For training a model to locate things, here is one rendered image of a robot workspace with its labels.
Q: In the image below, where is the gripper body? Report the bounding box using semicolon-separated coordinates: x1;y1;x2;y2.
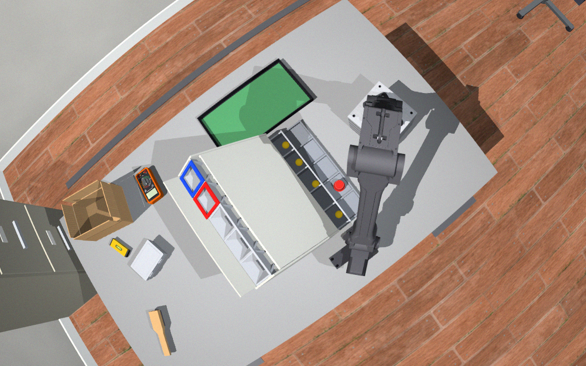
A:
343;226;377;259

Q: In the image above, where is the green tray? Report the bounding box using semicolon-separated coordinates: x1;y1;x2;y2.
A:
197;58;314;147

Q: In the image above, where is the yellow spirit level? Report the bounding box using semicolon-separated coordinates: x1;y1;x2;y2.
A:
110;238;131;257

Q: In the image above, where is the orange digital multimeter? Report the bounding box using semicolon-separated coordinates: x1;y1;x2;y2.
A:
135;167;164;204

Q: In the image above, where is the red square frame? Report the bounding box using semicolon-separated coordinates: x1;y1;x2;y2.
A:
193;181;220;219

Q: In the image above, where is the red plug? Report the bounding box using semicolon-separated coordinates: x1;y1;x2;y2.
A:
334;180;345;192

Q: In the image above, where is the open brown cardboard box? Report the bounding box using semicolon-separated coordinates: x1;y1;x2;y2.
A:
61;180;133;241

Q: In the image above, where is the blue square funnel rim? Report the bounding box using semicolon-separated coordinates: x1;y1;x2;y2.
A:
180;160;205;198

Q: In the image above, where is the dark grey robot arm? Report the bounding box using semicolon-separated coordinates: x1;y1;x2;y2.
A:
329;92;405;276

